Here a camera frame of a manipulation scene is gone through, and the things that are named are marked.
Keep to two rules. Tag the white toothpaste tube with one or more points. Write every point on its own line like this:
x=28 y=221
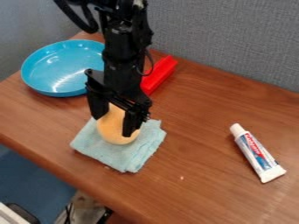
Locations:
x=261 y=161

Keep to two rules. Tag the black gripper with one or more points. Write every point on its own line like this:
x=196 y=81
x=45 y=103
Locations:
x=116 y=85

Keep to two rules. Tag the blue plate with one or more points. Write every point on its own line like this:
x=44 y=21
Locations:
x=52 y=71

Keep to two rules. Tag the light blue folded cloth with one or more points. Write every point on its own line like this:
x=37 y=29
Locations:
x=128 y=157

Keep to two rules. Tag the yellow orange ball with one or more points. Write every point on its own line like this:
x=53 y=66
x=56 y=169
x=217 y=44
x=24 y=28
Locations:
x=109 y=126

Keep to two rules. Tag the red plastic block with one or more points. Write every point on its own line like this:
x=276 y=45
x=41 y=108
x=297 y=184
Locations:
x=163 y=70

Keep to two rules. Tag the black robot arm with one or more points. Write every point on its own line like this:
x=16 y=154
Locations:
x=127 y=15

